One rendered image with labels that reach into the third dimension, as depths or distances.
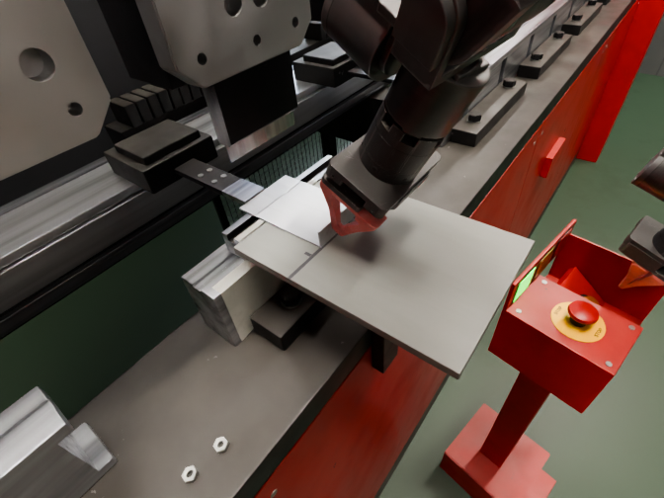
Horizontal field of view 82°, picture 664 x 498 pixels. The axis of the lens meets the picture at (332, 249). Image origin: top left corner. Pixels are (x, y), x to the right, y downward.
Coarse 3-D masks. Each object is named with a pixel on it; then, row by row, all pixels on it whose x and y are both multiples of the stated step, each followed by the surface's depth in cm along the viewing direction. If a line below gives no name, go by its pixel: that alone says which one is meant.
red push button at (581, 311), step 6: (576, 300) 56; (570, 306) 56; (576, 306) 55; (582, 306) 55; (588, 306) 55; (594, 306) 55; (570, 312) 55; (576, 312) 55; (582, 312) 54; (588, 312) 54; (594, 312) 54; (570, 318) 57; (576, 318) 54; (582, 318) 54; (588, 318) 54; (594, 318) 54; (576, 324) 56; (582, 324) 56; (588, 324) 54
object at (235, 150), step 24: (240, 72) 35; (264, 72) 37; (288, 72) 40; (216, 96) 34; (240, 96) 36; (264, 96) 39; (288, 96) 41; (216, 120) 36; (240, 120) 37; (264, 120) 40; (288, 120) 44; (240, 144) 40
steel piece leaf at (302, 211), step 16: (288, 192) 49; (304, 192) 48; (320, 192) 48; (272, 208) 46; (288, 208) 46; (304, 208) 46; (320, 208) 46; (288, 224) 44; (304, 224) 44; (320, 224) 43; (320, 240) 40
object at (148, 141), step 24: (168, 120) 60; (120, 144) 55; (144, 144) 54; (168, 144) 54; (192, 144) 56; (120, 168) 56; (144, 168) 52; (168, 168) 54; (192, 168) 54; (216, 168) 54; (216, 192) 51; (240, 192) 49
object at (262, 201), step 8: (288, 176) 51; (280, 184) 50; (288, 184) 50; (296, 184) 50; (264, 192) 49; (272, 192) 49; (280, 192) 49; (256, 200) 48; (264, 200) 48; (272, 200) 48; (240, 208) 47; (248, 208) 47; (256, 208) 47; (264, 208) 47
